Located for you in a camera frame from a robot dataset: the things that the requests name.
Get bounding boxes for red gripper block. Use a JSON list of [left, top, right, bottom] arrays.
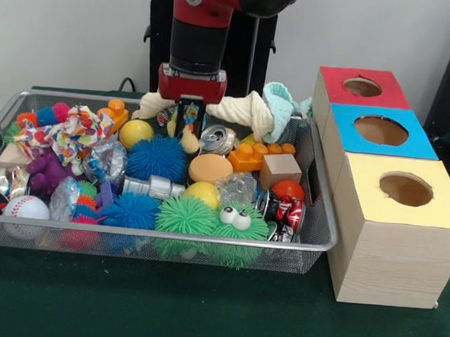
[[155, 63, 229, 139]]

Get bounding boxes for blue globe ball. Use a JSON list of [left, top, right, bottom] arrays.
[[182, 104, 199, 135]]

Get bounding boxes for cream yellow muslin cloth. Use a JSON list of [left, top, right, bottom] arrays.
[[130, 85, 276, 146]]

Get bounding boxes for mint green muslin cloth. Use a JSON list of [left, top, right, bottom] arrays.
[[258, 82, 314, 150]]

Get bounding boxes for shallow clear mesh bin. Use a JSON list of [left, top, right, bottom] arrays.
[[0, 88, 346, 277]]

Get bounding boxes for wooden box with three holes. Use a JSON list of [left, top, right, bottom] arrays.
[[298, 65, 450, 310]]

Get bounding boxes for small yellow duck toy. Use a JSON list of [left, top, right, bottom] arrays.
[[180, 132, 202, 157]]

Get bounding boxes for silver drink can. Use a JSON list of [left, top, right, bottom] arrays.
[[199, 124, 238, 157]]

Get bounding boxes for blue spiky ball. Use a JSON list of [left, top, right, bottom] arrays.
[[99, 189, 163, 232], [126, 134, 191, 185]]

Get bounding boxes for round orange disc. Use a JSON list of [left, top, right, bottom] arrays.
[[188, 152, 236, 187]]

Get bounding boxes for large yellow ball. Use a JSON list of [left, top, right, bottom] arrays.
[[117, 119, 156, 152]]

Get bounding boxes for orange toy building blocks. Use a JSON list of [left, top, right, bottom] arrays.
[[227, 137, 297, 175]]

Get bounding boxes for green spiky ball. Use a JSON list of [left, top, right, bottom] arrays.
[[154, 193, 221, 240]]

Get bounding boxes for small wooden cube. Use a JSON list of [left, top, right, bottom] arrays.
[[259, 152, 304, 191]]

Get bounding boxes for green furry googly-eyed toy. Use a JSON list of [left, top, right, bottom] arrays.
[[207, 202, 273, 272]]

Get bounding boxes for crushed red soda can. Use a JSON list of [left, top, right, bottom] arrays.
[[253, 188, 309, 236]]

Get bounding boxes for dark green table cloth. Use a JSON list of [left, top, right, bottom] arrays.
[[0, 85, 450, 337]]

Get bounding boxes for black cable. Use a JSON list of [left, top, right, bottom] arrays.
[[118, 75, 139, 95]]

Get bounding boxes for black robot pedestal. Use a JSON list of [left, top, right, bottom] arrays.
[[133, 0, 299, 104]]

